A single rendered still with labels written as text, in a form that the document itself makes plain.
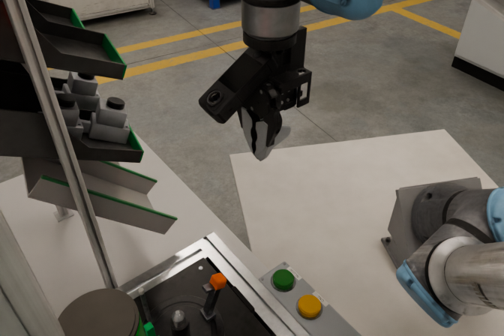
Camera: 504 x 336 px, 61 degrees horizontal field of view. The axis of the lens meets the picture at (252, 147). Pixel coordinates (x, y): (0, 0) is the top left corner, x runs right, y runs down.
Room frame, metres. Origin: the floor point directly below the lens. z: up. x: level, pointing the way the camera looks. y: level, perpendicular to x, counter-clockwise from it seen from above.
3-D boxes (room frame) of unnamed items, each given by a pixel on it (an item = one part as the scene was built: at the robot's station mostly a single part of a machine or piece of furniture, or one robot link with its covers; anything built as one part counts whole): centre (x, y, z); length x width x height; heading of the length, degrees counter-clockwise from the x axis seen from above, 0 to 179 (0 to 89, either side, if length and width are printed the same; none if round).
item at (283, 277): (0.48, -0.06, 0.96); 0.04 x 0.04 x 0.02
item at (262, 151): (0.53, -0.04, 1.27); 0.06 x 0.03 x 0.09; 128
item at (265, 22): (0.54, -0.02, 1.45); 0.08 x 0.08 x 0.05
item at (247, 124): (0.55, -0.02, 1.27); 0.06 x 0.03 x 0.09; 128
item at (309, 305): (0.43, -0.10, 0.96); 0.04 x 0.04 x 0.02
